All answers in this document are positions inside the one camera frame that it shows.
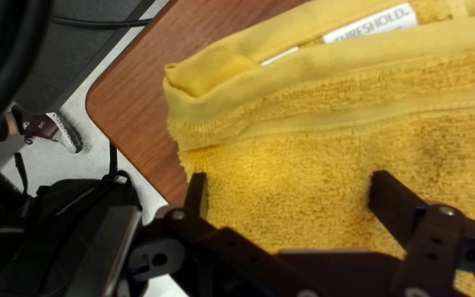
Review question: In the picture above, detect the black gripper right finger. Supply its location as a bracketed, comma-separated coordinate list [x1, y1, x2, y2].
[369, 170, 430, 251]

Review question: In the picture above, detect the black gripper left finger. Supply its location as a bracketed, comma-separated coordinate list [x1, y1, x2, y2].
[184, 173, 210, 229]

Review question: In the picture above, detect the yellow towel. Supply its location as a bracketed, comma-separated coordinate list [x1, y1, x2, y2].
[164, 0, 475, 254]

